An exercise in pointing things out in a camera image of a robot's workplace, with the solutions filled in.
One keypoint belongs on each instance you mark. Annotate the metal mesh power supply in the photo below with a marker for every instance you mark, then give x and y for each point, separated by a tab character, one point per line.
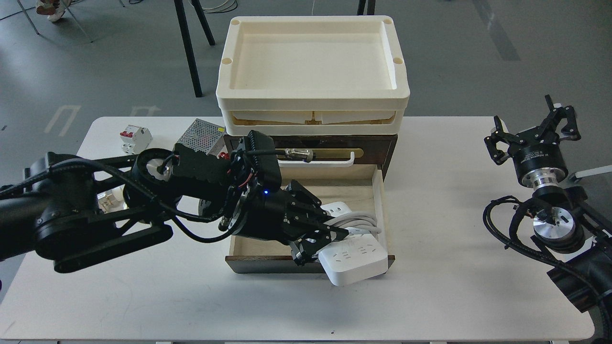
204	136

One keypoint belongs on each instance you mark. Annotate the black stand leg right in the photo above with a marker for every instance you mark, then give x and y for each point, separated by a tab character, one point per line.
366	7

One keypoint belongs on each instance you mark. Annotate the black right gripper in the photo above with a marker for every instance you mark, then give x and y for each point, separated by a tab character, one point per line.
539	157

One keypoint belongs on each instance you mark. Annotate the white circuit breaker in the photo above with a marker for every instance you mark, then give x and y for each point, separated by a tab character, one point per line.
135	139

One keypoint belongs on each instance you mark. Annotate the white plug adapter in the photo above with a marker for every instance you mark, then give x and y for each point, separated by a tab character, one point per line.
111	200

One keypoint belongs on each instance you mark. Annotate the dark wooden cabinet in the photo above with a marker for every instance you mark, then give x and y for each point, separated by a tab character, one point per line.
373	155

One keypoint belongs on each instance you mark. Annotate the black stand leg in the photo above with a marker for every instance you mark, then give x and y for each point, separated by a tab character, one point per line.
366	7
187	41

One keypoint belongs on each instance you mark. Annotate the white power strip with cable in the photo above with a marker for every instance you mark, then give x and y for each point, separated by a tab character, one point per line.
362	254

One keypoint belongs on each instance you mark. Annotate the black stand leg left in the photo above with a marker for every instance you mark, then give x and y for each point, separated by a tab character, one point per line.
187	41

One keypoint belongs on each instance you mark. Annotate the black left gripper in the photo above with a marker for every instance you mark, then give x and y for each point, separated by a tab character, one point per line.
291	216

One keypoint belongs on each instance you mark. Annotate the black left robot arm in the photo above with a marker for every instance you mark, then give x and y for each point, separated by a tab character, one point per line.
79	212

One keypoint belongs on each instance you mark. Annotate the white drawer handle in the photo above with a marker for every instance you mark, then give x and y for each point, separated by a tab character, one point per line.
314	164

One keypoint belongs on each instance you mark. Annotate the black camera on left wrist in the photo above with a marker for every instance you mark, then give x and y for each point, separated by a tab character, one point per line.
259	148

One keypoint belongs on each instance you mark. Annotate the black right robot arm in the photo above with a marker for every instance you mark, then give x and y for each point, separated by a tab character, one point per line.
556	226

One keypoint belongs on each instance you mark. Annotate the cream plastic tray organizer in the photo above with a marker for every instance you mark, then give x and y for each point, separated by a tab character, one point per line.
334	75

